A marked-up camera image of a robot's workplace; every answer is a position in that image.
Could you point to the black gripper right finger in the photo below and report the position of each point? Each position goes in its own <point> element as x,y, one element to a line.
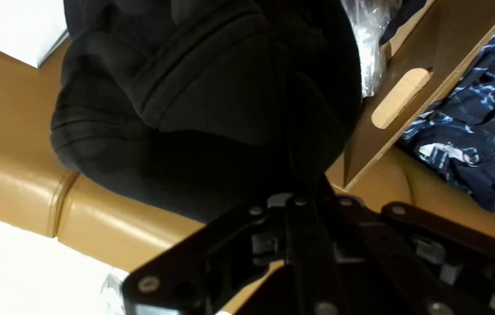
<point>410,268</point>

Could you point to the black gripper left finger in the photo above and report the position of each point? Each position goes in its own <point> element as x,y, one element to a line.
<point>200,262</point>

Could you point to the black hoodie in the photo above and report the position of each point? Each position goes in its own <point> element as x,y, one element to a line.
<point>200,87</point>

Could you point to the white cardboard storage box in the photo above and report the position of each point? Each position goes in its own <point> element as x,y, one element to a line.
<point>440,40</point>

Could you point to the blue patterned garment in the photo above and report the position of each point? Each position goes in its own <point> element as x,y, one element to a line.
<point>480,115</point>

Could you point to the tan leather sofa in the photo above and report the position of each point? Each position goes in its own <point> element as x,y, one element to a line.
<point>8,175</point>

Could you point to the white plastic bag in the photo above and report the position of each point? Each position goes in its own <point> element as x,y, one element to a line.
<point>370,40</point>

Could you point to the dark cloth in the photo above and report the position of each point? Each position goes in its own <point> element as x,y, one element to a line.
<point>405,14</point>

